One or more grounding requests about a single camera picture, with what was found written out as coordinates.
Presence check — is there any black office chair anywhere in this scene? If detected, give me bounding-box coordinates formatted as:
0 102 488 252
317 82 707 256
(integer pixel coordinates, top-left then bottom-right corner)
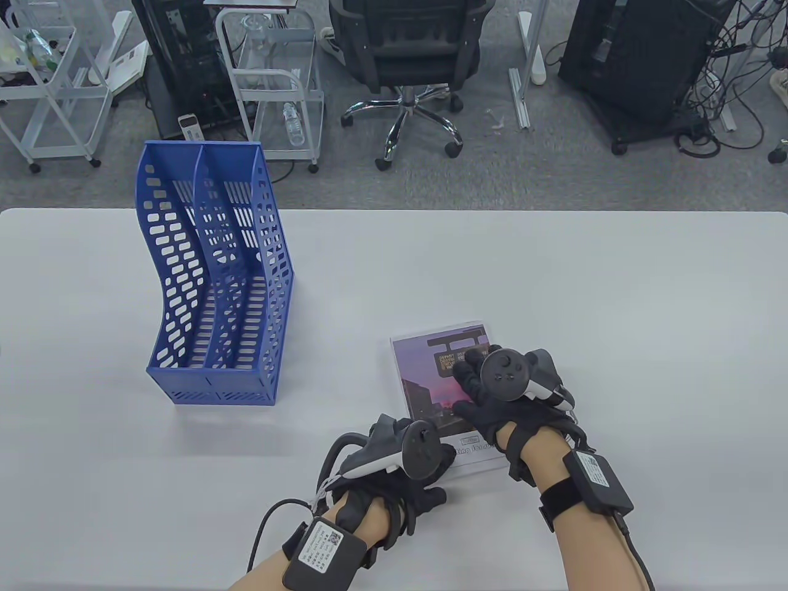
328 0 497 171

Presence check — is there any book with purple sunset cover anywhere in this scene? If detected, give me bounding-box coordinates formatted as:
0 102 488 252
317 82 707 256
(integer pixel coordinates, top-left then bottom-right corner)
390 320 512 484

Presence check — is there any person's left forearm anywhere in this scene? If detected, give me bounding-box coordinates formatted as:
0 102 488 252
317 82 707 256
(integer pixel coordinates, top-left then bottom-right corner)
229 500 396 591

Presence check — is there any green label plastic bottle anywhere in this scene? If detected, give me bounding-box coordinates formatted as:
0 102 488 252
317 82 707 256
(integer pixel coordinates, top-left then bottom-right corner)
23 28 63 70

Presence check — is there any tangle of black cables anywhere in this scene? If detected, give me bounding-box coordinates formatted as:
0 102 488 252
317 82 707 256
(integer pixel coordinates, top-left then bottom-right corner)
673 0 788 156

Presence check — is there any person's right hand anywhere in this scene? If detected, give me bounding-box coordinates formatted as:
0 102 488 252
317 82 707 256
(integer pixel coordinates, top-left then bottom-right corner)
452 345 583 487

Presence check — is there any white rolling cart with clutter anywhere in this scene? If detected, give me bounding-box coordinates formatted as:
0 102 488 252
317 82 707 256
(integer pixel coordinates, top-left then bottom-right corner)
0 0 134 174

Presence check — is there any black cable of right box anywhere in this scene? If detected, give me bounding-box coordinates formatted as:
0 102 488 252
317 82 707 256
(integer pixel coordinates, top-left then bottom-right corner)
611 511 657 591

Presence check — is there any white wire cart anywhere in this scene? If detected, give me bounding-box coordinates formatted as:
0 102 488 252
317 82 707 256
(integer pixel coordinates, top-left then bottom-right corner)
215 0 326 174

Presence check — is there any black cable of box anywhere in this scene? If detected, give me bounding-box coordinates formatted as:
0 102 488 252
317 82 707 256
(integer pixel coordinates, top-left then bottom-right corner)
246 498 322 573
611 511 657 591

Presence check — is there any black sensor box right wrist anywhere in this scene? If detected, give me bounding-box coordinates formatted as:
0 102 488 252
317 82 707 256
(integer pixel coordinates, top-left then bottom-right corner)
565 450 635 516

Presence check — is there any black controller on glove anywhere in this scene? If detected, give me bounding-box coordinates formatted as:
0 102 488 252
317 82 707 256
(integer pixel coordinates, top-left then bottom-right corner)
480 347 577 411
316 414 457 494

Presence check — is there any black cable of left box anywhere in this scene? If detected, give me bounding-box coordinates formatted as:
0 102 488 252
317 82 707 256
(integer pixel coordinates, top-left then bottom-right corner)
246 498 322 573

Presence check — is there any black controller on right glove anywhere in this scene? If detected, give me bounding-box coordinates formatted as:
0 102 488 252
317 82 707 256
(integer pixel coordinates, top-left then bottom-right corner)
480 347 577 411

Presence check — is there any person's right forearm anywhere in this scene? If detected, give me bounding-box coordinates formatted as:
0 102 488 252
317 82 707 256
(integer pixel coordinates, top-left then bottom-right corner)
496 425 648 591

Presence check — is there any large black computer case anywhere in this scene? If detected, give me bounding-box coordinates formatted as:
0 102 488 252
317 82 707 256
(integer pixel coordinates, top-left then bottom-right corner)
557 0 738 155

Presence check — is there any clear plastic water bottle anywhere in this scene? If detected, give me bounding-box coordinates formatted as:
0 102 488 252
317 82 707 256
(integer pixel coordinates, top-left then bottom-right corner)
283 102 306 147

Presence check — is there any black controller on left glove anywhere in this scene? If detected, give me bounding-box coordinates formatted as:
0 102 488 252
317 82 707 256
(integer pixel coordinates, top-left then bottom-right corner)
316 414 457 494

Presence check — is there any white desk leg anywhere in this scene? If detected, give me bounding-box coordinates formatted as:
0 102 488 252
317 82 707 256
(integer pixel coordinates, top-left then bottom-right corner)
507 0 549 131

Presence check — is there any black computer tower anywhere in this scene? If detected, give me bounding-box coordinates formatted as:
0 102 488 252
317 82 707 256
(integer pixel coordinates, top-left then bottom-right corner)
132 0 260 140

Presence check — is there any person's left hand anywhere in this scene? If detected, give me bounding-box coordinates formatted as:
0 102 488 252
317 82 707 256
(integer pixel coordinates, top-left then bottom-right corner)
331 469 449 550

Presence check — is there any black right wrist strap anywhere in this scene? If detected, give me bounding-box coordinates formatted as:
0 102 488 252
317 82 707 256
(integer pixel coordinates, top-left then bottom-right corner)
538 476 593 534

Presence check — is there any black sensor box wrist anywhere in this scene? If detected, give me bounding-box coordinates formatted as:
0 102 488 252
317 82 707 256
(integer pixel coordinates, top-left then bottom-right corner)
281 516 364 591
565 450 635 516

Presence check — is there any black sensor box left wrist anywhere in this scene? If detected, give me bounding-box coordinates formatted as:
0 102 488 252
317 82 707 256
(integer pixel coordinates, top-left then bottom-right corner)
281 516 364 591

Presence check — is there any blue perforated file rack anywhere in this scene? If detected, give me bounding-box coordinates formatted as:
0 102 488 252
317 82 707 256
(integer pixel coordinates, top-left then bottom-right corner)
137 140 295 406

